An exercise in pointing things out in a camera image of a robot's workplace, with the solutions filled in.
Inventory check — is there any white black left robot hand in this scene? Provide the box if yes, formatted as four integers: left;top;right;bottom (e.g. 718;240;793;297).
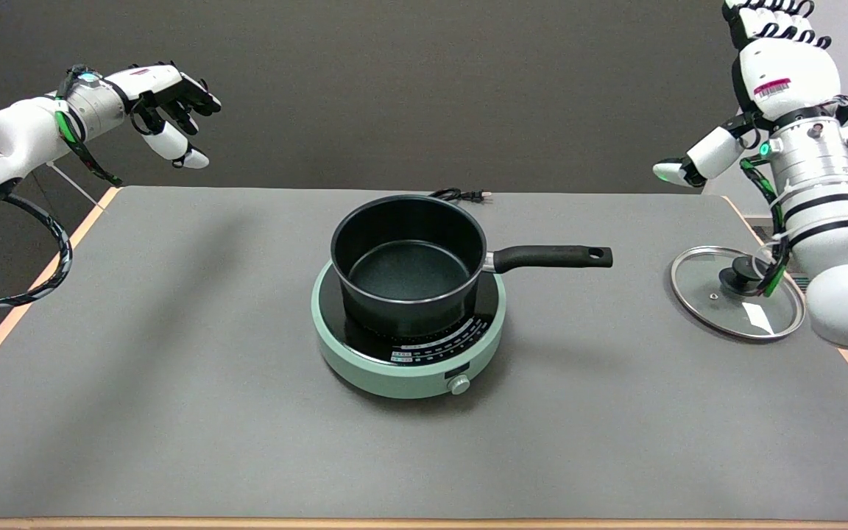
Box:
124;60;222;170

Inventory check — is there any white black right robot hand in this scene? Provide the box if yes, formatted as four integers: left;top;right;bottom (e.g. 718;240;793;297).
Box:
652;0;848;188

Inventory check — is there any glass pot lid black knob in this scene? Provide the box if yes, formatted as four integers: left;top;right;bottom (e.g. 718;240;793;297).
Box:
671;245;808;342

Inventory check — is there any grey table mat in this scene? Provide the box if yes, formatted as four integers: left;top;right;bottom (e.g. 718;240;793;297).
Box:
0;185;848;520

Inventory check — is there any mint green induction cooker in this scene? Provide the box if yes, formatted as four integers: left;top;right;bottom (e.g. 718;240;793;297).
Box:
311;259;507;400

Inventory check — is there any green black left arm cable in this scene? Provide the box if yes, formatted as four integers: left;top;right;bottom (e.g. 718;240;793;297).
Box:
54;65;124;187

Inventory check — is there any green black arm cable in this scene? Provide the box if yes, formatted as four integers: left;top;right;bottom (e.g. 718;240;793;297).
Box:
54;65;124;187
739;156;793;298

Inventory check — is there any green black right arm cable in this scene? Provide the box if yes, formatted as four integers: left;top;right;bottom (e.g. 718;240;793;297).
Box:
739;156;793;298

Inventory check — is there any thick black braided cable loop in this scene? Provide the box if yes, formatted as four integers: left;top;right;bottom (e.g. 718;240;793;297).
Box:
0;193;74;311

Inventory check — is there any black power cord with plug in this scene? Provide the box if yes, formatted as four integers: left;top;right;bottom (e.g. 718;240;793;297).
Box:
428;188;493;204

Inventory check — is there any black saucepan with long handle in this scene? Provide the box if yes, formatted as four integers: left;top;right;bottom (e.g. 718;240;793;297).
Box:
330;194;614;341

